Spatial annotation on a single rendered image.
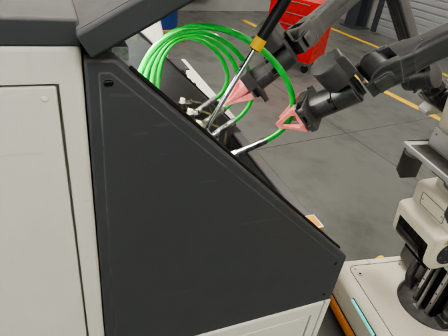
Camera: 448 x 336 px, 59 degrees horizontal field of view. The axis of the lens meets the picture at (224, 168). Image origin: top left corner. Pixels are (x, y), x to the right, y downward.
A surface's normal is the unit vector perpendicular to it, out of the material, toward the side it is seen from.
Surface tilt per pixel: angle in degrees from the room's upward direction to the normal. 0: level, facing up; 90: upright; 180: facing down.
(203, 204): 90
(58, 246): 90
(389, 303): 0
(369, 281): 0
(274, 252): 90
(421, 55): 90
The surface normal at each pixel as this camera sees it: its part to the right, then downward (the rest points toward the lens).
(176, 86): 0.36, 0.54
